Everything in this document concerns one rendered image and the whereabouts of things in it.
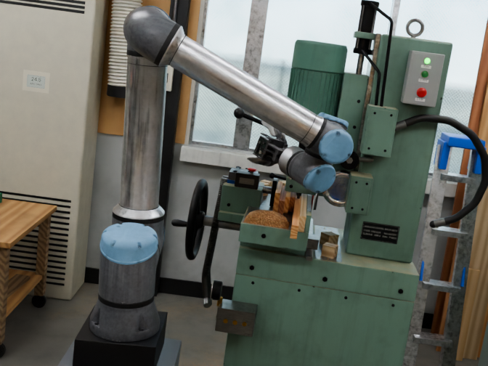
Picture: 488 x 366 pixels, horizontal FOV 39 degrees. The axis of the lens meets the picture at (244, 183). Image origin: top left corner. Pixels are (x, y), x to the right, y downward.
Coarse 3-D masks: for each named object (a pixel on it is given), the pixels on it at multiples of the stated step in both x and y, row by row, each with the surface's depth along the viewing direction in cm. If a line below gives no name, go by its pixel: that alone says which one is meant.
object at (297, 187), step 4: (288, 176) 230; (288, 180) 231; (292, 180) 230; (288, 184) 231; (292, 184) 231; (296, 184) 231; (300, 184) 230; (288, 188) 231; (292, 188) 231; (296, 188) 231; (300, 188) 231; (304, 188) 231; (296, 192) 234; (300, 192) 231; (304, 192) 231; (308, 192) 231; (312, 192) 231; (320, 192) 230
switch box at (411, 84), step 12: (408, 60) 210; (420, 60) 206; (432, 60) 205; (408, 72) 207; (420, 72) 206; (432, 72) 206; (408, 84) 207; (420, 84) 207; (432, 84) 207; (408, 96) 208; (432, 96) 207
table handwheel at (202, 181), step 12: (204, 180) 237; (204, 192) 247; (192, 204) 227; (204, 204) 251; (192, 216) 226; (204, 216) 239; (192, 228) 226; (228, 228) 238; (192, 240) 228; (192, 252) 232
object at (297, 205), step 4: (296, 196) 237; (296, 200) 230; (300, 200) 231; (296, 204) 225; (300, 204) 226; (296, 208) 219; (296, 212) 214; (296, 216) 209; (292, 220) 212; (296, 220) 204; (292, 224) 198; (296, 224) 199; (292, 228) 198; (296, 228) 198; (292, 232) 198; (296, 232) 198; (292, 236) 199; (296, 236) 198
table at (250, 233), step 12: (264, 204) 236; (228, 216) 230; (240, 216) 230; (288, 216) 224; (240, 228) 209; (252, 228) 208; (264, 228) 208; (276, 228) 208; (288, 228) 209; (240, 240) 210; (252, 240) 209; (264, 240) 209; (276, 240) 208; (288, 240) 208; (300, 240) 208
